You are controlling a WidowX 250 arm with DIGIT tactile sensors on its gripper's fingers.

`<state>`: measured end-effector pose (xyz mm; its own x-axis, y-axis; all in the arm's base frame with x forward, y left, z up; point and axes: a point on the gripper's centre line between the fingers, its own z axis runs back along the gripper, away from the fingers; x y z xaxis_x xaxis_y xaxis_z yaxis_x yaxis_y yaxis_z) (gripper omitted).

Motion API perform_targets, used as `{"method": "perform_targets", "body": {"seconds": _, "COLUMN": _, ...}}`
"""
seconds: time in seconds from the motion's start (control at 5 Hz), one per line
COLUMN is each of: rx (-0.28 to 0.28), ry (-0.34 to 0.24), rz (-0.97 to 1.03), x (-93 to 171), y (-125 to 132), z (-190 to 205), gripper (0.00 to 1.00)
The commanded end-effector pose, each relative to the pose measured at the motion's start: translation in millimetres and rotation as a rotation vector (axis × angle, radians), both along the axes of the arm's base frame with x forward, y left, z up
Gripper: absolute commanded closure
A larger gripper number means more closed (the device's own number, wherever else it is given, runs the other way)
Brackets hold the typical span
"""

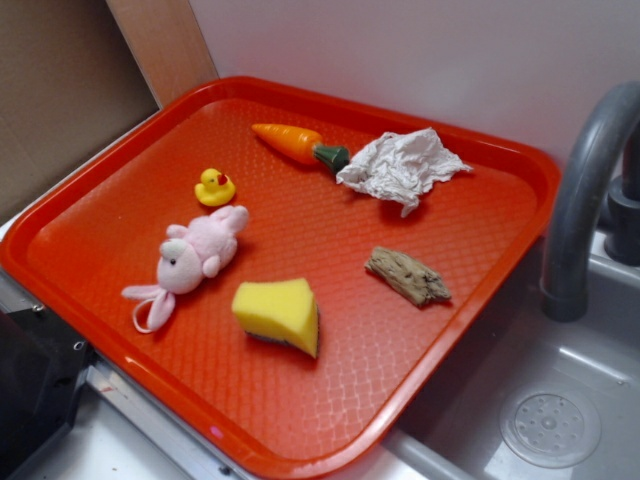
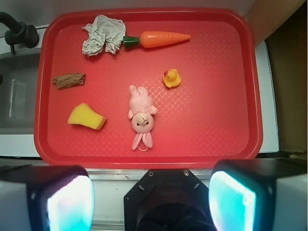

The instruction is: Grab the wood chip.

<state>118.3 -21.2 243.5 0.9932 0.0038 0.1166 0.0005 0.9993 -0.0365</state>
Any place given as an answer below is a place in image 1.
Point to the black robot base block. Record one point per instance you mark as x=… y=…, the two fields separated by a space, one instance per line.
x=44 y=363

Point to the brown wood chip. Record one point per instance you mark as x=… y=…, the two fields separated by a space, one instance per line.
x=413 y=280

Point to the red plastic tray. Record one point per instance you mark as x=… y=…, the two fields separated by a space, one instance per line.
x=274 y=410

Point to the yellow sponge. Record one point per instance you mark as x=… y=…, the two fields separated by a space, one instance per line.
x=284 y=312

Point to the orange toy carrot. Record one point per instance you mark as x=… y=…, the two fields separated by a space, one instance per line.
x=302 y=145

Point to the crumpled white paper towel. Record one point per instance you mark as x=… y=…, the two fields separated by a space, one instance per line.
x=401 y=167

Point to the yellow rubber duck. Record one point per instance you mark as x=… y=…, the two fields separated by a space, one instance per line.
x=214 y=188

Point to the pink plush bunny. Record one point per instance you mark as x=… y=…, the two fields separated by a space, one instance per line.
x=189 y=255

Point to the grey toy faucet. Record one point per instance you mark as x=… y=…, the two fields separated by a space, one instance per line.
x=595 y=160

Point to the light wooden board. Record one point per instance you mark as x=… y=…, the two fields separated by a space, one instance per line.
x=167 y=44

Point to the grey toy sink basin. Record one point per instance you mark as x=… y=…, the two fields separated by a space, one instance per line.
x=523 y=397

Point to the brown cardboard panel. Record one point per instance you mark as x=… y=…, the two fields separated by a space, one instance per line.
x=69 y=87

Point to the dark grey faucet knob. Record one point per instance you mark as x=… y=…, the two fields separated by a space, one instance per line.
x=622 y=243

